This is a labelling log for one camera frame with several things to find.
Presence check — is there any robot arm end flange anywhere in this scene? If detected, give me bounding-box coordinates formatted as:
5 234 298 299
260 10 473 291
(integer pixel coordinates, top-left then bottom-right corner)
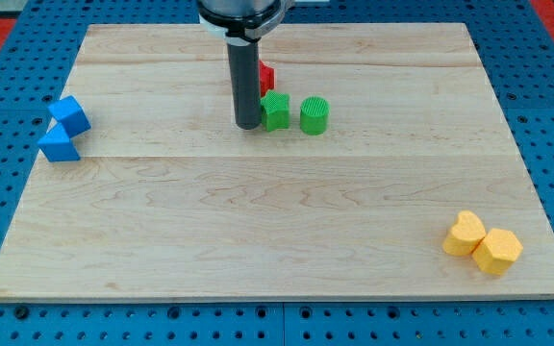
196 0 295 46

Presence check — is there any green star block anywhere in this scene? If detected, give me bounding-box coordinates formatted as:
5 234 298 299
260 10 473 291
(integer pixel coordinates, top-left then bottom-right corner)
261 89 290 132

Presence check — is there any green cylinder block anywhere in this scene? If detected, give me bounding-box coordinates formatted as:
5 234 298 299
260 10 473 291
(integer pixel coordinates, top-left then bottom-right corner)
300 96 330 136

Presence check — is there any red block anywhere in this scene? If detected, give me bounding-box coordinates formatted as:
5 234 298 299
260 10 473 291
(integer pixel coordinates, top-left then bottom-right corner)
259 61 275 97

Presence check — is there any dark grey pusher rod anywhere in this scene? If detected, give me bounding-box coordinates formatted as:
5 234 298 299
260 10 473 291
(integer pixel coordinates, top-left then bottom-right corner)
227 42 262 130

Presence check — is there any light wooden board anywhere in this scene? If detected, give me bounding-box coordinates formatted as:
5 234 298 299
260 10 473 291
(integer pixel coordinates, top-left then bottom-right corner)
0 23 554 304

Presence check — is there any yellow heart block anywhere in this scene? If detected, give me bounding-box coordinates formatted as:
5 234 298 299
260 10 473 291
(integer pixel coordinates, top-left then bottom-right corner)
442 210 487 257

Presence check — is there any blue cube block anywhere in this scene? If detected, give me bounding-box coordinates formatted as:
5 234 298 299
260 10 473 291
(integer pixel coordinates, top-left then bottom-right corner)
48 95 91 137

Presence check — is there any blue triangle block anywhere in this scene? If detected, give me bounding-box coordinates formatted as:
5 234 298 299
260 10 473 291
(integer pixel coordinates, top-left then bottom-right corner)
38 124 81 162

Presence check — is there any yellow hexagon block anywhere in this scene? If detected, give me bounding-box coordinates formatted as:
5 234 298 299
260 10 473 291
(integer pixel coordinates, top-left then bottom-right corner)
472 228 523 276

